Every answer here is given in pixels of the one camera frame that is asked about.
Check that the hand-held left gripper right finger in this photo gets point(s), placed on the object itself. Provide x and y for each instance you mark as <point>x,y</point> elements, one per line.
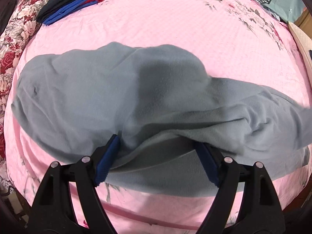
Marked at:
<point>207,163</point>

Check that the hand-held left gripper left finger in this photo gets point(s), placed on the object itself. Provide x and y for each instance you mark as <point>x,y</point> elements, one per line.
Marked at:
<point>107,158</point>

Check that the grey-blue fleece pants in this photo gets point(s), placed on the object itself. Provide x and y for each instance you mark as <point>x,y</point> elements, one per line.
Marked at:
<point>97,97</point>

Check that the pink floral bedsheet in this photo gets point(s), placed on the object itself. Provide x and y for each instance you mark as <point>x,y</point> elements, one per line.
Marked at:
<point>158,22</point>

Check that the blue garment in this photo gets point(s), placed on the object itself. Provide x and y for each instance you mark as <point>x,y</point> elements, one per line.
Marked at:
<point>73,8</point>

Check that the red floral blanket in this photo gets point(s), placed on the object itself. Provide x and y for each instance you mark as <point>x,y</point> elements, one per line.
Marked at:
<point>17,29</point>

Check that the brown wooden furniture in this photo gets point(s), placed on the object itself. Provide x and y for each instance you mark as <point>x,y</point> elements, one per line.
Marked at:
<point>306,22</point>

